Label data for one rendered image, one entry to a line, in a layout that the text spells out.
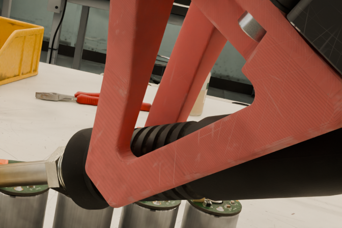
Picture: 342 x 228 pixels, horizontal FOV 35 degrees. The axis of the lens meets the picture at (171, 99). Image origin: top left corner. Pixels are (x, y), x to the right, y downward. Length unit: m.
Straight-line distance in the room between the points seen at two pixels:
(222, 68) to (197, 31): 4.57
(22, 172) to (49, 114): 0.35
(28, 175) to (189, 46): 0.07
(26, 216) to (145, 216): 0.05
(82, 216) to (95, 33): 4.57
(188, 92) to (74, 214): 0.09
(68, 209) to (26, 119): 0.29
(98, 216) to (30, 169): 0.05
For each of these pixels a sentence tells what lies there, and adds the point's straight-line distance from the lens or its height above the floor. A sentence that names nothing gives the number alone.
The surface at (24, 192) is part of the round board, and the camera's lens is 0.22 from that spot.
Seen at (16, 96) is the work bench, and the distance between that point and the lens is 0.58.
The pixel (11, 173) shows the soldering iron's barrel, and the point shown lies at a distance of 0.19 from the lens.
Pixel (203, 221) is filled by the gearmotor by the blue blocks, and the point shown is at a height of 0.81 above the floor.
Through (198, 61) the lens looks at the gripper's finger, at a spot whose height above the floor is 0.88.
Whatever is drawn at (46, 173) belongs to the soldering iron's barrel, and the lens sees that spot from 0.17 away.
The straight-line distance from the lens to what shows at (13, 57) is 0.62.
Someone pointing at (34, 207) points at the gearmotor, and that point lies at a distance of 0.23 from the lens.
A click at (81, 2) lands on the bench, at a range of 2.68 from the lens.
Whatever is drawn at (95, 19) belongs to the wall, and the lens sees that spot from 4.77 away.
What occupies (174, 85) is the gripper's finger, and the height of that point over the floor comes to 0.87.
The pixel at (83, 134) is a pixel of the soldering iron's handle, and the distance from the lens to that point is 0.16.
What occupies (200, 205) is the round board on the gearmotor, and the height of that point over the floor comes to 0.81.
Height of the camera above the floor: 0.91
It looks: 13 degrees down
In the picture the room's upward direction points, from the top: 12 degrees clockwise
